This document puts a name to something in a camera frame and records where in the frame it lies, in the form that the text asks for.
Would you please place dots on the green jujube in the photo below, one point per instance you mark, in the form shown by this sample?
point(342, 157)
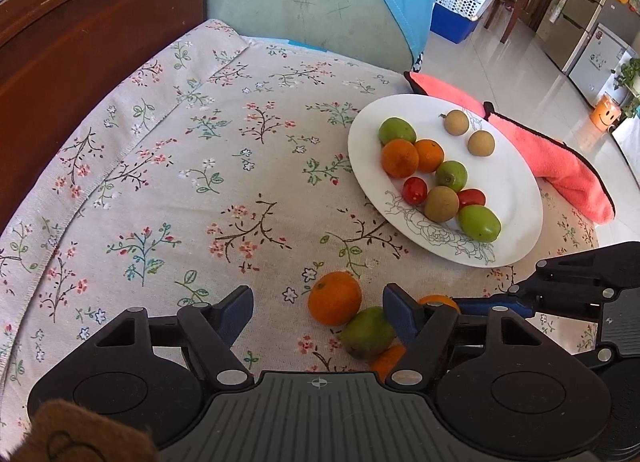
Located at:
point(396, 131)
point(367, 332)
point(451, 176)
point(480, 223)

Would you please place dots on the dark wooden headboard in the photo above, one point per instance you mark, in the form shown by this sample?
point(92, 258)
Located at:
point(75, 42)

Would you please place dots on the orange smiley bucket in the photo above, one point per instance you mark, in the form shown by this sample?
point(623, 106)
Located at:
point(606, 113)

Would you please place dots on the brown plush toy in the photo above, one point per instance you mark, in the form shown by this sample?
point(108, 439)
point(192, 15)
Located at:
point(75, 434)

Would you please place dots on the silver refrigerator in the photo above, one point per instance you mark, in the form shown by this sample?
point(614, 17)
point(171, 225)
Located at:
point(585, 7)

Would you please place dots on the brown longan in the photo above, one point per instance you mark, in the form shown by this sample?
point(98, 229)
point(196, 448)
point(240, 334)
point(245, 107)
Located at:
point(441, 203)
point(480, 142)
point(456, 122)

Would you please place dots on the blue plastic bin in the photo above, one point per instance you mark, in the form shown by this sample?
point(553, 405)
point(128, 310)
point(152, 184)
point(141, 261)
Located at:
point(452, 25)

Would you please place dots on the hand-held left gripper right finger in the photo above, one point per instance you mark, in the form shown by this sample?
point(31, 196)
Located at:
point(400, 314)

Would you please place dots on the red cherry tomato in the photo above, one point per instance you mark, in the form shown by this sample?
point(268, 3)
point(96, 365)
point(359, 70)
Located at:
point(414, 190)
point(472, 197)

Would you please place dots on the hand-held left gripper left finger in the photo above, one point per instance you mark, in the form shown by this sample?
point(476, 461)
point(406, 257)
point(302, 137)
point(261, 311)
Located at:
point(240, 309)

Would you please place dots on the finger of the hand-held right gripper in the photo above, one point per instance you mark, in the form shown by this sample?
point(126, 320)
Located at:
point(600, 356)
point(495, 304)

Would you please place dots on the white refrigerator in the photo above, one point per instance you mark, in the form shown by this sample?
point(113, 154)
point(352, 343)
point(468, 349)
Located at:
point(597, 62)

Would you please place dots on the small orange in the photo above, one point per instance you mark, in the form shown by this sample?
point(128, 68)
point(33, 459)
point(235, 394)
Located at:
point(400, 158)
point(437, 299)
point(387, 362)
point(334, 298)
point(430, 155)

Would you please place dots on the pink towel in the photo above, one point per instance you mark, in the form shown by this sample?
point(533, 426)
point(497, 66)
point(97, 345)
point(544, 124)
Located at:
point(565, 177)

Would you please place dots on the pale green chair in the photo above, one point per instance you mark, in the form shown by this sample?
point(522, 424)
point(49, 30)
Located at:
point(300, 2)

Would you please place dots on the green potted plant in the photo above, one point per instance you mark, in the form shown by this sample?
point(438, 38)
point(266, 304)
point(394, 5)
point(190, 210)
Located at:
point(629, 77)

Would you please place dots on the white flower-print plate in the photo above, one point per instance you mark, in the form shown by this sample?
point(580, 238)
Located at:
point(510, 177)

